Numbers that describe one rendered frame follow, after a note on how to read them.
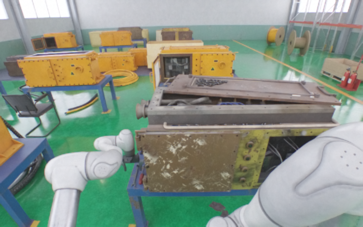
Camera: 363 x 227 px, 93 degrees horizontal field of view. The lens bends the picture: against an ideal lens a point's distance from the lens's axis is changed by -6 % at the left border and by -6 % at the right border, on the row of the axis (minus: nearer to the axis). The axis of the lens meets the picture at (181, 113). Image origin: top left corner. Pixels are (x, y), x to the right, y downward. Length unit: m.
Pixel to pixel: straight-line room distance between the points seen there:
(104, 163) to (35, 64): 4.03
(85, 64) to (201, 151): 3.37
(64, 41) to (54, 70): 6.79
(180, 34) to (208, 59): 5.86
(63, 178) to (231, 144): 0.95
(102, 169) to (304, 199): 0.73
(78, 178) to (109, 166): 0.14
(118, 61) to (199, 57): 4.17
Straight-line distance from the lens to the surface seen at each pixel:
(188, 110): 1.21
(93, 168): 0.88
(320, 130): 1.51
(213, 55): 3.81
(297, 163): 0.34
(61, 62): 4.42
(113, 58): 7.42
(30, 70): 4.86
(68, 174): 0.93
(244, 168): 1.46
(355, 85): 7.17
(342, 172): 0.32
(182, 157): 1.30
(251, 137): 1.31
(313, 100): 1.57
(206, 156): 1.31
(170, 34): 9.57
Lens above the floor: 1.89
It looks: 28 degrees down
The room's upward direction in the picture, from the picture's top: 1 degrees counter-clockwise
